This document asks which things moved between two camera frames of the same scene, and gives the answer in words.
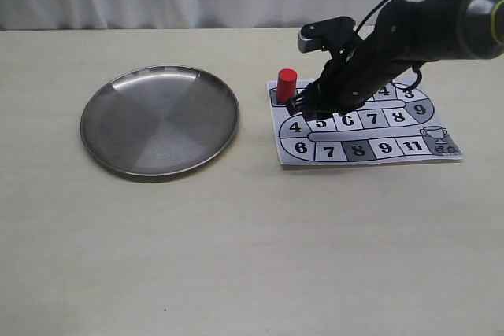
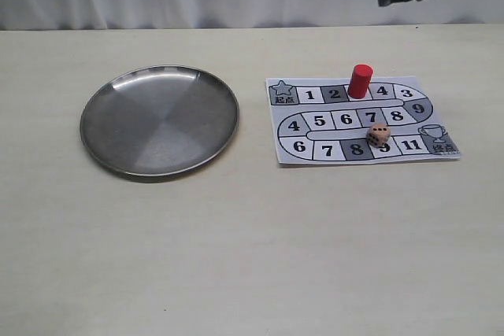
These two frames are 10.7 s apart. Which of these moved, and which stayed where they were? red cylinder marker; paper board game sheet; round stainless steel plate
Moved: red cylinder marker
Stayed: round stainless steel plate; paper board game sheet
